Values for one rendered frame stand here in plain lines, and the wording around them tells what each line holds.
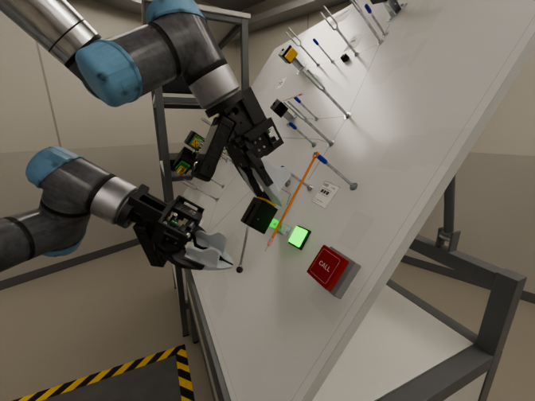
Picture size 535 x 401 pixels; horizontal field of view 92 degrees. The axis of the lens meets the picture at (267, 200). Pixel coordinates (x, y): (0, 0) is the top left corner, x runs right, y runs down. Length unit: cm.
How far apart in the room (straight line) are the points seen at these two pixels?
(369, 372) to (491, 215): 213
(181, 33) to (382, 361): 74
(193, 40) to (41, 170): 30
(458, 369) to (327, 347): 43
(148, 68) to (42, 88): 252
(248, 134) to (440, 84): 32
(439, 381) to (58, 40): 91
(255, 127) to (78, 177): 29
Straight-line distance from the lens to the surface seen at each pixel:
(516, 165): 260
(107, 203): 48
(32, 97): 289
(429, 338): 83
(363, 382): 68
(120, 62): 40
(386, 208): 42
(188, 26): 45
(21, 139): 287
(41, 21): 53
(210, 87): 44
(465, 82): 51
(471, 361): 82
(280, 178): 47
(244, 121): 47
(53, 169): 52
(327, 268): 39
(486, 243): 274
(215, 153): 44
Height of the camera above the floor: 131
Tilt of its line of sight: 17 degrees down
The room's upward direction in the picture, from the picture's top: straight up
